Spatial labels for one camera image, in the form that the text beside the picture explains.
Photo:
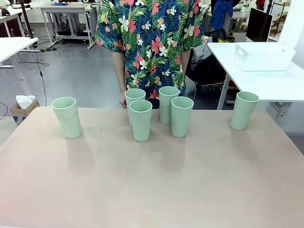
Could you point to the person's right hand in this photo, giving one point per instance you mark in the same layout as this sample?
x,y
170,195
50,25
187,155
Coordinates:
x,y
122,100

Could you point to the light green plastic cup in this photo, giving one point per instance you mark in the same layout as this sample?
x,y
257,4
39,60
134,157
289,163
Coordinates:
x,y
142,126
180,121
242,114
166,109
134,95
70,121

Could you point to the white plastic storage basket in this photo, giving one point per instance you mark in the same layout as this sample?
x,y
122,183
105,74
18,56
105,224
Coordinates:
x,y
263,58

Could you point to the person's right forearm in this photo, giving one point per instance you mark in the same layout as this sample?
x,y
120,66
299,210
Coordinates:
x,y
118,71

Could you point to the person's left forearm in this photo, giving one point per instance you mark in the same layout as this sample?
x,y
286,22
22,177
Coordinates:
x,y
185,63

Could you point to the person in floral shirt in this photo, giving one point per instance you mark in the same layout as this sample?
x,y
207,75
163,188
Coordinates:
x,y
152,42

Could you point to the black office chair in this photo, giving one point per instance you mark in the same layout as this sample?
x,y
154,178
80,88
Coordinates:
x,y
206,71

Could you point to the black floor power strip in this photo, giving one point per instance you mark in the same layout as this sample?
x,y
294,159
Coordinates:
x,y
48,49

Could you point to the crumpled white paper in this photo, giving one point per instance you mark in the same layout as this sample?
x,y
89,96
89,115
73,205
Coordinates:
x,y
25,100

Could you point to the cardboard box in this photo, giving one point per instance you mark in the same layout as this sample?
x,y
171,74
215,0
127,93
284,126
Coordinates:
x,y
22,112

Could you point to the grey height-adjustable desk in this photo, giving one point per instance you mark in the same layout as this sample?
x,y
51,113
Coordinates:
x,y
66,10

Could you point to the white table with rounded corner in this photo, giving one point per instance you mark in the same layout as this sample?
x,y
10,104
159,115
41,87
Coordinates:
x,y
13,47

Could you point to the black vertical pole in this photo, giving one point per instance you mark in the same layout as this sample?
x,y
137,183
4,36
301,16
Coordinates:
x,y
26,19

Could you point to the blue hanging jacket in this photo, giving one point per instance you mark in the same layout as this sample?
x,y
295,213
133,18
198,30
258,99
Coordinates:
x,y
221,14

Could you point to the white side table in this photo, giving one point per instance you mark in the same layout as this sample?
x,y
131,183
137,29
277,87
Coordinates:
x,y
261,80

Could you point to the black computer monitor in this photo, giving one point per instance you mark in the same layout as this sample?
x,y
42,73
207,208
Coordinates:
x,y
259,25

